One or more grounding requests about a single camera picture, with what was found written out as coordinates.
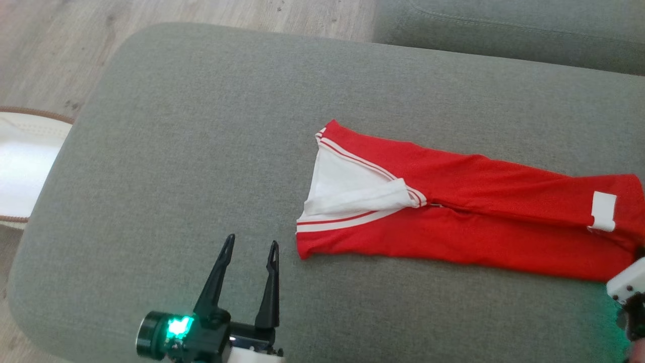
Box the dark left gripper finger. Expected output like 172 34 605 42
193 233 236 316
254 240 281 330

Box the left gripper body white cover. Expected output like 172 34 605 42
227 322 286 363

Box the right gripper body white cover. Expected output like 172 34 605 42
606 257 645 306

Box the red white sports jersey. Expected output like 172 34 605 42
295 119 645 283

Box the grey fabric sofa seat cushion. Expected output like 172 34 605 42
8 23 645 363

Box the white rug with brown edge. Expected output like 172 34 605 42
0 107 75 230

